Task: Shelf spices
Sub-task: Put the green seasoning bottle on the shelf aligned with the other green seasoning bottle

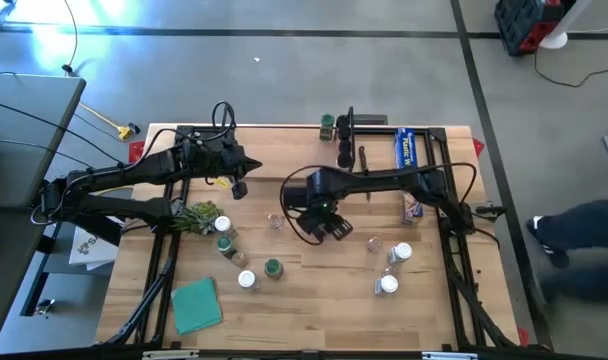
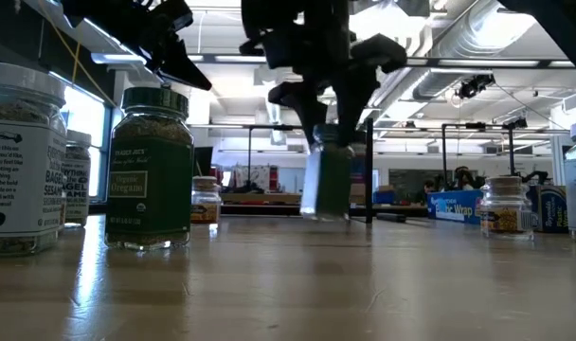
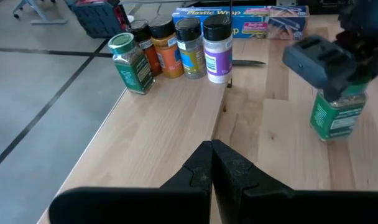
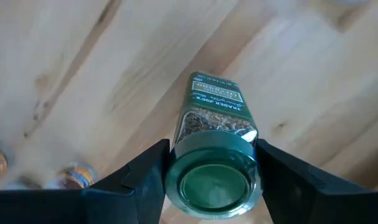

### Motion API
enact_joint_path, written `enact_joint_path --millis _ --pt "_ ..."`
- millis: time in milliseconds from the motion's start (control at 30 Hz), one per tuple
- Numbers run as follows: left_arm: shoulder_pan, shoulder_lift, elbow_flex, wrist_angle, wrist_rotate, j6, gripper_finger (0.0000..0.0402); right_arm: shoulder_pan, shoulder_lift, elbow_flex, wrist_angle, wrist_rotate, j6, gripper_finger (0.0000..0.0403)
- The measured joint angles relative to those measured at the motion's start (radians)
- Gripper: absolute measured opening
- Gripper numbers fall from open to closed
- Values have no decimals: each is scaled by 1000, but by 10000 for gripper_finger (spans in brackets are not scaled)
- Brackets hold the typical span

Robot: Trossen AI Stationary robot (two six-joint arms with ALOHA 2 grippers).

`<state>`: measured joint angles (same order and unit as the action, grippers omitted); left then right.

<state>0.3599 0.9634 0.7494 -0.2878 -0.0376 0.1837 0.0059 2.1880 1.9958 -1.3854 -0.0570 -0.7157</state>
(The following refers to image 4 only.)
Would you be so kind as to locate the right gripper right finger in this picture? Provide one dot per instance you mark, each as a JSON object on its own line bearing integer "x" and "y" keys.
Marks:
{"x": 316, "y": 205}

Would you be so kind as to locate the green lid herb jar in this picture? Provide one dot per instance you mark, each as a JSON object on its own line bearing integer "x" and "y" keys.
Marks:
{"x": 214, "y": 186}

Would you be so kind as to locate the small saffron jar cork lid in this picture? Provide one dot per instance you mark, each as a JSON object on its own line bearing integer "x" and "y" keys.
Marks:
{"x": 74, "y": 177}

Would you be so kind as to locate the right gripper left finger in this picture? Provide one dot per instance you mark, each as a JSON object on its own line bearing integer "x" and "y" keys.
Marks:
{"x": 114, "y": 205}

